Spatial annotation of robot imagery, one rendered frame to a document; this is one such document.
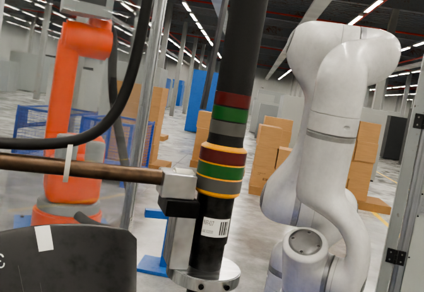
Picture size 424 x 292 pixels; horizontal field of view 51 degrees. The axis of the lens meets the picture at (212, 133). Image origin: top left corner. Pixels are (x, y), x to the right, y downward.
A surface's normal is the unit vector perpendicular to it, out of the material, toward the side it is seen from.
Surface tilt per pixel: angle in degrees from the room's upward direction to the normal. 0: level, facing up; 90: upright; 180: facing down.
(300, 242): 36
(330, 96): 94
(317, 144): 95
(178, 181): 90
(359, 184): 90
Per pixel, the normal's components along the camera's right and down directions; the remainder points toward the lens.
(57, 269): 0.39, -0.65
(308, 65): -0.11, 0.42
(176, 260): 0.29, 0.13
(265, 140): -0.03, 0.08
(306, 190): -0.70, 0.11
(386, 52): 0.54, 0.15
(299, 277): -0.36, 0.58
